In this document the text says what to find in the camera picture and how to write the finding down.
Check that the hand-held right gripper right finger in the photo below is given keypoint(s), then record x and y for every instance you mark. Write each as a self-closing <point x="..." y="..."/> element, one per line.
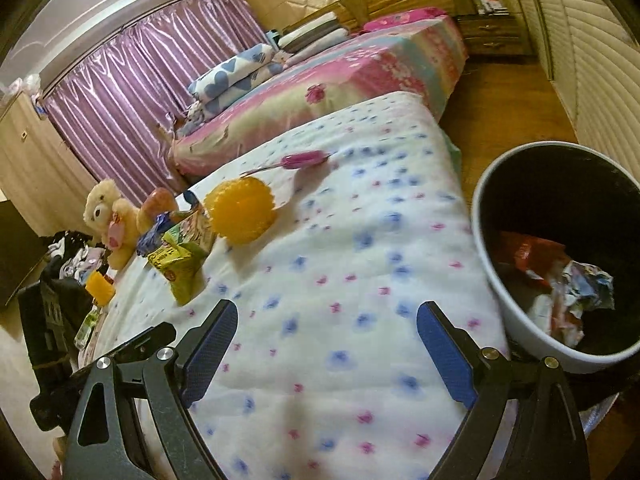
<point x="447" y="355"/>

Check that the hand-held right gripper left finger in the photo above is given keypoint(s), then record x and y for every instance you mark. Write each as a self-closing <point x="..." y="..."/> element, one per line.
<point x="210" y="355"/>

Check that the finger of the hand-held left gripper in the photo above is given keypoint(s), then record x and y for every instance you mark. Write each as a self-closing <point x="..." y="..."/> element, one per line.
<point x="145" y="340"/>

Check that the yellow green snack wrapper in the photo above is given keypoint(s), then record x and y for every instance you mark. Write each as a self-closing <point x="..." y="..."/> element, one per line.
<point x="182" y="270"/>

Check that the white trash bin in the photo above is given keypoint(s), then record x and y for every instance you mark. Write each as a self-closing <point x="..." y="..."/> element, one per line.
<point x="500" y="280"/>

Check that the blue snack packet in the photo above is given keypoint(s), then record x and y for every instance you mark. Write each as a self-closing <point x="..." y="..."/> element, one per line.
<point x="150" y="240"/>

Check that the small green box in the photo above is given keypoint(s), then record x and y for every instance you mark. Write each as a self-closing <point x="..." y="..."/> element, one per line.
<point x="192" y="227"/>

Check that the red snack packet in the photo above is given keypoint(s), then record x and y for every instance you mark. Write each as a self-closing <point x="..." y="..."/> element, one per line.
<point x="530" y="255"/>

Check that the yellow spiky ball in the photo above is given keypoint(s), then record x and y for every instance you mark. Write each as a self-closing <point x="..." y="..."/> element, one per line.
<point x="240" y="210"/>

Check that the colourful wrapper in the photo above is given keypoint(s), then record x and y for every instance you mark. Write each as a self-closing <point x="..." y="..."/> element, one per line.
<point x="585" y="285"/>

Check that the clear green plastic wrapper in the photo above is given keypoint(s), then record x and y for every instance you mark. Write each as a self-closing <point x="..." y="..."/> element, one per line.
<point x="87" y="330"/>

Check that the black bag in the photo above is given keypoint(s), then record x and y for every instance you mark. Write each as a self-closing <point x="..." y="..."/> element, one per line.
<point x="50" y="330"/>

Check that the pile of clothes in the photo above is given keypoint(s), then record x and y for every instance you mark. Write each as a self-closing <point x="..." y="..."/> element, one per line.
<point x="75" y="255"/>

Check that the white floral blanket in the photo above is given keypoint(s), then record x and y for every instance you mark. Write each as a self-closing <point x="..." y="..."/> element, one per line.
<point x="325" y="285"/>

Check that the cream teddy bear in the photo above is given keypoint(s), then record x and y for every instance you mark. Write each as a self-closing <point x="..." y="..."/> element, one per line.
<point x="105" y="210"/>

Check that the red yellow apple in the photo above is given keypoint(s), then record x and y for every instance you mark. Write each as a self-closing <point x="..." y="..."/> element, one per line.
<point x="159" y="202"/>

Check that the light wooden cabinet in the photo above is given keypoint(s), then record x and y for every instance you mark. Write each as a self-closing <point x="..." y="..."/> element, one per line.
<point x="35" y="160"/>

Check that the patterned plush cloth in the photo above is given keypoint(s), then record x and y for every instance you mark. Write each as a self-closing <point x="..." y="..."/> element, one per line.
<point x="196" y="111"/>

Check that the purple satin curtain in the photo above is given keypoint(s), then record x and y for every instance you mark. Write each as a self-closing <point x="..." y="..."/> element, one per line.
<point x="140" y="70"/>

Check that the folded heart print quilt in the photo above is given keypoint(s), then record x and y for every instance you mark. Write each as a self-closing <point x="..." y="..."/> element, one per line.
<point x="250" y="87"/>

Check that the heart pattern pillows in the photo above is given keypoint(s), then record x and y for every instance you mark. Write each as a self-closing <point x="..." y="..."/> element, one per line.
<point x="230" y="70"/>

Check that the bed with pink floral sheet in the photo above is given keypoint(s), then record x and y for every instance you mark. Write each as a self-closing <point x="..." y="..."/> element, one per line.
<point x="350" y="80"/>

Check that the wooden nightstand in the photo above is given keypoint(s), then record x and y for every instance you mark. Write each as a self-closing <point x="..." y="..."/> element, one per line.
<point x="495" y="35"/>

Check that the pink floral pillow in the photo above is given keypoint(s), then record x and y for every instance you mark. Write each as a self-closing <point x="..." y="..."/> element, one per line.
<point x="400" y="19"/>

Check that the striped pillow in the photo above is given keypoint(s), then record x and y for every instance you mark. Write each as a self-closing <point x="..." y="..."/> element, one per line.
<point x="310" y="27"/>

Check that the louvred sliding wardrobe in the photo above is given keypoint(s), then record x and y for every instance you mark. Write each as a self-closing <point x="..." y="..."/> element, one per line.
<point x="590" y="35"/>

